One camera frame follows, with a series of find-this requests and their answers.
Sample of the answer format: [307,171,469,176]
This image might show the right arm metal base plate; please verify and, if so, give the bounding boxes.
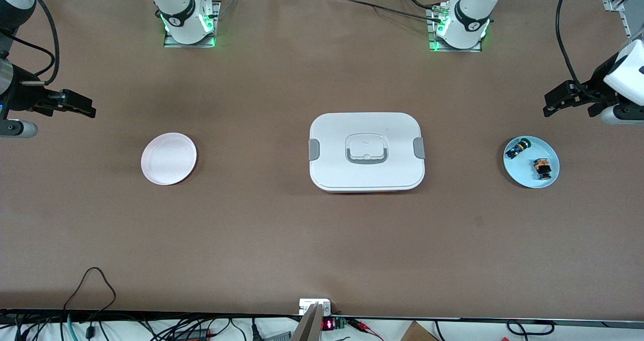
[163,1,221,49]

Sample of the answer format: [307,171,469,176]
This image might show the brown cardboard piece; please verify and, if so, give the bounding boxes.
[400,321,439,341]

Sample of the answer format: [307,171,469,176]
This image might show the green push button switch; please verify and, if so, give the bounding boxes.
[505,137,532,159]

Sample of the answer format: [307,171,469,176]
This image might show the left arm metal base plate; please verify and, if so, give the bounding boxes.
[427,5,484,53]

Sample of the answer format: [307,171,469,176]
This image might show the black looped cable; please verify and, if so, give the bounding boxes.
[63,267,117,326]

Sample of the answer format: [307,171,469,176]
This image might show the white lidded box grey latches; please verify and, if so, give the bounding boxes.
[308,112,426,194]

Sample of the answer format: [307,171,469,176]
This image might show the short black table cable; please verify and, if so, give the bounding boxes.
[397,0,446,13]

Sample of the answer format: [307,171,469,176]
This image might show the white mount bracket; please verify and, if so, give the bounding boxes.
[299,299,332,316]

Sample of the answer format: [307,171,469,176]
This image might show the perforated metal strip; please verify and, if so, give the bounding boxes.
[620,12,635,42]

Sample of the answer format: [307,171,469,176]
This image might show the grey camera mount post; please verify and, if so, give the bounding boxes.
[292,303,324,341]

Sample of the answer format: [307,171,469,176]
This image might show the orange push button switch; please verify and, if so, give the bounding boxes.
[533,157,553,182]

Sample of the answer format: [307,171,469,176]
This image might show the red clip lead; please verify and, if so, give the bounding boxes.
[350,319,384,341]

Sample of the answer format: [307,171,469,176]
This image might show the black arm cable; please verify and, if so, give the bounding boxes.
[555,0,592,91]
[0,0,61,86]

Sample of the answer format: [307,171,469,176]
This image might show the pink round plate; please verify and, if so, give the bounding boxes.
[141,132,198,186]

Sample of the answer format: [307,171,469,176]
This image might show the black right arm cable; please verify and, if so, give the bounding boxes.
[0,0,61,86]

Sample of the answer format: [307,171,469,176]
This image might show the light blue round plate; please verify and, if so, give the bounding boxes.
[503,136,560,189]

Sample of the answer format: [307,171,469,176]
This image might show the long black table cable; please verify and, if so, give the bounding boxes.
[345,0,443,22]

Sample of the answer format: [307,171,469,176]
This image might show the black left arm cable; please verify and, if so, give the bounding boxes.
[555,0,592,91]

